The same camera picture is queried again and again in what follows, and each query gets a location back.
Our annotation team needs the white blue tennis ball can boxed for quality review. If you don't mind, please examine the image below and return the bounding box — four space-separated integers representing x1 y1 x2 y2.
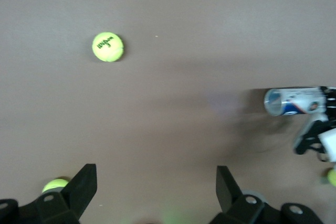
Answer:
263 87 329 117

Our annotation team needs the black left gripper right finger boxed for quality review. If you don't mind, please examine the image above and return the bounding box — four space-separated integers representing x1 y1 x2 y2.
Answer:
209 165 324 224

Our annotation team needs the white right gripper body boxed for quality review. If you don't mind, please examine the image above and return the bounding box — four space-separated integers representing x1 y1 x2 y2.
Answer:
317 129 336 162

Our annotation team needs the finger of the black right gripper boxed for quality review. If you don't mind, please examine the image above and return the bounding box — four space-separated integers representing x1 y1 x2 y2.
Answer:
319 86 336 97
324 94 336 124

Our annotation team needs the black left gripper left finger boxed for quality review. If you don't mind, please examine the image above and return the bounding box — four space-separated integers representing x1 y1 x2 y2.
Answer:
0 163 98 224

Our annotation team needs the yellow-green tennis ball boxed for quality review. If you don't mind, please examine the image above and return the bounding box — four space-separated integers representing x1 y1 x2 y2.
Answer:
326 168 336 187
41 178 70 195
91 31 124 63

